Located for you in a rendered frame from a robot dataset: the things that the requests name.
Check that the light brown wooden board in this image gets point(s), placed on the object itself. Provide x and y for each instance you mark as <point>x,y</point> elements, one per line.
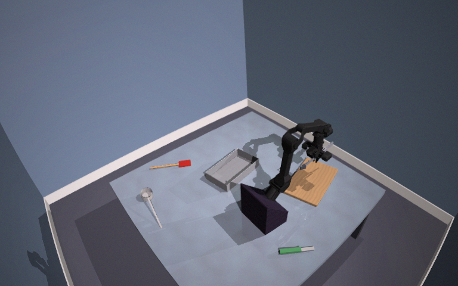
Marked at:
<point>310,184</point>

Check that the red spatula with wooden handle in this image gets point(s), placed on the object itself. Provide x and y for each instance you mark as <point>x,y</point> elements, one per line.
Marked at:
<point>181,163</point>

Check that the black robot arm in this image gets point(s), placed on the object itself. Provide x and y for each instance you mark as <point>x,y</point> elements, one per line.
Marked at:
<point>290,143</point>

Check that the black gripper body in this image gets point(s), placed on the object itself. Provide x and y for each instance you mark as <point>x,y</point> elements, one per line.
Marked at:
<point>324,155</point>

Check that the grey measuring scoop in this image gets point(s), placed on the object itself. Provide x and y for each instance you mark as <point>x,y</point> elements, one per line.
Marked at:
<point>147,195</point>

